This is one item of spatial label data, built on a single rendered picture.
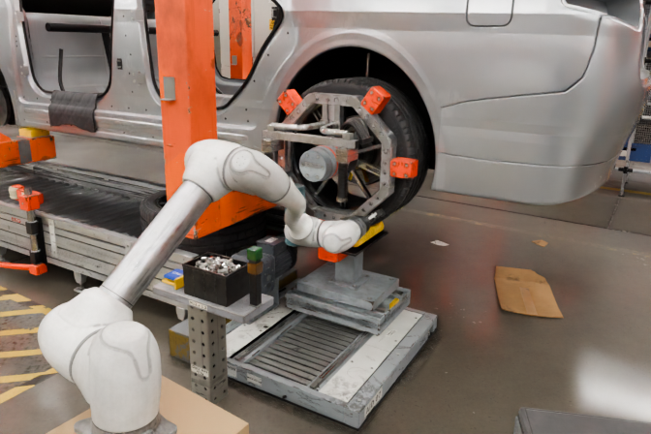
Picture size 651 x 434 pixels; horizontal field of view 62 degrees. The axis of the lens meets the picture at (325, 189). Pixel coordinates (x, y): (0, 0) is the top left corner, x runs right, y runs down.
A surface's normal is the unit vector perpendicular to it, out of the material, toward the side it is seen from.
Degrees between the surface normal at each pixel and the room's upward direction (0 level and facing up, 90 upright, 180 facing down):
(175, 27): 90
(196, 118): 90
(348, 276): 90
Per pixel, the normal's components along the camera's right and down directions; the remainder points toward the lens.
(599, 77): 0.12, 0.25
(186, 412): 0.09, -0.96
